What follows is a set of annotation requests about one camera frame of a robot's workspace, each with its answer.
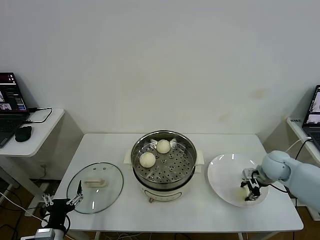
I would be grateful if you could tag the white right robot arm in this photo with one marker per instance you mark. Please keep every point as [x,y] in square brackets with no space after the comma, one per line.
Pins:
[277,165]

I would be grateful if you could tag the white side table with sticker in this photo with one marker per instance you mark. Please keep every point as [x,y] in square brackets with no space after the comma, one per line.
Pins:
[293,128]

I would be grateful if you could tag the white wall socket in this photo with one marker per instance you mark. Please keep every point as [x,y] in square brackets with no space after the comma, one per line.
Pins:
[44,166]

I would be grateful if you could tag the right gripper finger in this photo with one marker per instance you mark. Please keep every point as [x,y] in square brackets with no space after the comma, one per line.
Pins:
[243,183]
[254,193]

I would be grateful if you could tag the white steamed baozi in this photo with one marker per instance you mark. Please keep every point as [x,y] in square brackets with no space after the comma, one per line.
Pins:
[147,160]
[163,146]
[240,193]

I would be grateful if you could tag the grey laptop with bright windows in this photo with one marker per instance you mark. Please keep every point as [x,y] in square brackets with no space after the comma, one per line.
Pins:
[312,117]

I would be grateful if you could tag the small printed table sticker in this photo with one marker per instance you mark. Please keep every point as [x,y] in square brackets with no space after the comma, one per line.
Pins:
[295,121]

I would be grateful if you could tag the perforated steel steamer basket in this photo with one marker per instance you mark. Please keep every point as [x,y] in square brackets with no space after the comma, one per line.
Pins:
[185,172]

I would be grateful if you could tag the round glass pot lid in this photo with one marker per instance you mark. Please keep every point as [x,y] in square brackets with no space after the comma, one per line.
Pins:
[95,182]

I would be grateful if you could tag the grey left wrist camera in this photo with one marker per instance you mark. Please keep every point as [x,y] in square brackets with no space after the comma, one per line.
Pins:
[45,233]

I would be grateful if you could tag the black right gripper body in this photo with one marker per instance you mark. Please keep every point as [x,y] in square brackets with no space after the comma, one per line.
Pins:
[252,176]

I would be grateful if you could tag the cream electric cooker pot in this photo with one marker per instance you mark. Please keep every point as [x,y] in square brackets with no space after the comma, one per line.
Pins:
[162,196]

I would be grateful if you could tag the black computer mouse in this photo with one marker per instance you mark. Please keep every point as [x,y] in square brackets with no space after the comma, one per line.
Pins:
[23,134]

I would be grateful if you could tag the white floor power strip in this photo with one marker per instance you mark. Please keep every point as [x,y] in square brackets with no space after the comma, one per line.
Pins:
[32,212]

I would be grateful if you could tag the black table foot bar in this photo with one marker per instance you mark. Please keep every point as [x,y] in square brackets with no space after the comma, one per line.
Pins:
[45,182]

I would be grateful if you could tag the round white plate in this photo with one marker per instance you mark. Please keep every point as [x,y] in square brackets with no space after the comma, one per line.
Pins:
[220,170]

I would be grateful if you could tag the black laptop with dark screen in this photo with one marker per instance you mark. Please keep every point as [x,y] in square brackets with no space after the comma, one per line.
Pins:
[10,105]

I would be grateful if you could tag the white rounded side table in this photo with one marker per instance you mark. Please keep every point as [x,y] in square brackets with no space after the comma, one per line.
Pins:
[37,140]

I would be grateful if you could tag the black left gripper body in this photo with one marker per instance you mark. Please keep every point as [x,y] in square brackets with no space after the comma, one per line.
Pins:
[60,207]

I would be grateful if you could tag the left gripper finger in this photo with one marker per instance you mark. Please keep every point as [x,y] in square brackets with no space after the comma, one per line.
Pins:
[80,190]
[47,200]

